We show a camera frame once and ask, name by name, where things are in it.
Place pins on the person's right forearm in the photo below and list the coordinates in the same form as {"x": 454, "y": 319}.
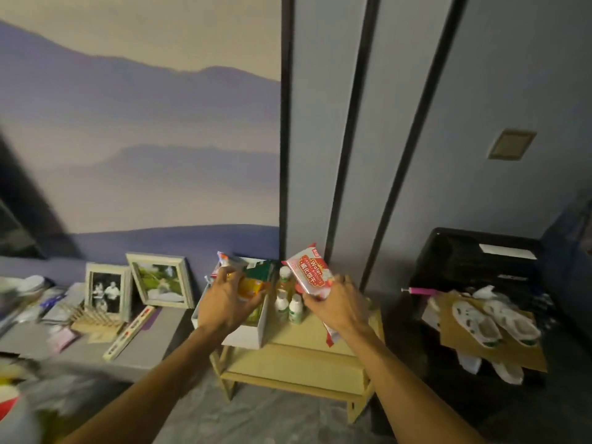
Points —
{"x": 411, "y": 393}

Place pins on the pink small sachet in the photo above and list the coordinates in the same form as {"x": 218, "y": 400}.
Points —
{"x": 62, "y": 339}

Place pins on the dark green small carton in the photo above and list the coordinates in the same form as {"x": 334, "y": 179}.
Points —
{"x": 260, "y": 272}

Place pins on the open white cardboard box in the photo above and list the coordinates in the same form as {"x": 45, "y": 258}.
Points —
{"x": 245, "y": 337}

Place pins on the yellow drink bottle white cap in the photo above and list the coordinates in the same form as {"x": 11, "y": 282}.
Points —
{"x": 285, "y": 282}

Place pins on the person's right hand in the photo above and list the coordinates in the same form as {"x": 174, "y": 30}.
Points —
{"x": 344, "y": 309}

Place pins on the wooden peg rack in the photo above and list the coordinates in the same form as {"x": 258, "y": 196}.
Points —
{"x": 95, "y": 321}

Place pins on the grey notebook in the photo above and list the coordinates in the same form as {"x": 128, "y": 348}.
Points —
{"x": 64, "y": 302}

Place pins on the white frame green photo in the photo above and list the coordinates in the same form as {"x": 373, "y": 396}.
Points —
{"x": 159, "y": 281}

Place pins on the grey television cabinet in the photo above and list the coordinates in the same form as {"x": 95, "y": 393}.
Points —
{"x": 148, "y": 351}

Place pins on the white folded paper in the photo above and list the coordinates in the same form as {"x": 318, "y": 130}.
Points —
{"x": 469, "y": 361}

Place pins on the pink tube pump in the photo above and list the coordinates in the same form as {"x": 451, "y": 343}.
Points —
{"x": 421, "y": 291}

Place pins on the person's left hand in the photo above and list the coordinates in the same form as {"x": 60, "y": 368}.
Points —
{"x": 222, "y": 307}

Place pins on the small white drink bottle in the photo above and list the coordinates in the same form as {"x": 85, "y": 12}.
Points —
{"x": 296, "y": 312}
{"x": 280, "y": 307}

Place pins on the small yellow packet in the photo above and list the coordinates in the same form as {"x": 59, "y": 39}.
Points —
{"x": 250, "y": 287}

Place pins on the black standing appliance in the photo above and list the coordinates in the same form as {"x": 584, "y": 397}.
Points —
{"x": 462, "y": 258}

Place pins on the purple sheet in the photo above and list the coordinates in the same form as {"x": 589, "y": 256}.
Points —
{"x": 151, "y": 319}

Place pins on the yellow wooden side table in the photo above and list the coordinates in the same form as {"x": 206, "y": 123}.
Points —
{"x": 296, "y": 360}

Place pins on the white children's shoes on cardboard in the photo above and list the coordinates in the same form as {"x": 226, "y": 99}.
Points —
{"x": 522, "y": 356}

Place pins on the red white wafer packet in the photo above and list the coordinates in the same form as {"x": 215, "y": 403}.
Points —
{"x": 310, "y": 272}

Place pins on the white round gadget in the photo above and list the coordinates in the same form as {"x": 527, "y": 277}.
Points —
{"x": 27, "y": 284}

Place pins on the person's left forearm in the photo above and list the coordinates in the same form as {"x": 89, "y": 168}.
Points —
{"x": 143, "y": 393}

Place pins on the white child shoe green trim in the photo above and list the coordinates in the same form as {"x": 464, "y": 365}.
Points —
{"x": 511, "y": 321}
{"x": 476, "y": 324}

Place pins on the wooden counting strip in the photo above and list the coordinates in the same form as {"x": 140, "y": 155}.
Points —
{"x": 129, "y": 333}

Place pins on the plain white child shoe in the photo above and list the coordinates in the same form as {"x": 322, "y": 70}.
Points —
{"x": 508, "y": 372}

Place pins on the white frame monochrome photo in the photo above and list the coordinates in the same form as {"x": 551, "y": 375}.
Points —
{"x": 107, "y": 291}

